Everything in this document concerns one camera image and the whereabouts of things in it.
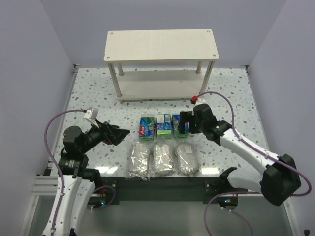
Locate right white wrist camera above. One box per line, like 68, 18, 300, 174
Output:
190, 96, 206, 106

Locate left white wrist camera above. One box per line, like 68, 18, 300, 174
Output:
83, 107, 98, 126

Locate aluminium frame rail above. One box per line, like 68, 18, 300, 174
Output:
31, 176, 58, 196

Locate white two-tier shelf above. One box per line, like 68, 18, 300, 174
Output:
104, 29, 219, 103

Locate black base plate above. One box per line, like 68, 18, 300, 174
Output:
88, 177, 237, 207

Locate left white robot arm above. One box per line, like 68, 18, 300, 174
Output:
42, 122, 130, 236

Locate green sponge pack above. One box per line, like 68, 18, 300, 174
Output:
138, 114, 156, 141
156, 114, 172, 139
172, 114, 189, 139

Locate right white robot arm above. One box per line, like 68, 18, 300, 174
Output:
178, 103, 301, 206

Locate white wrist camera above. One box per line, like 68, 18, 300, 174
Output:
190, 96, 206, 106
83, 107, 98, 126

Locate silver scourer pack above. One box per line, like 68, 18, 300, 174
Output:
126, 142, 151, 181
151, 141, 176, 176
175, 142, 200, 177

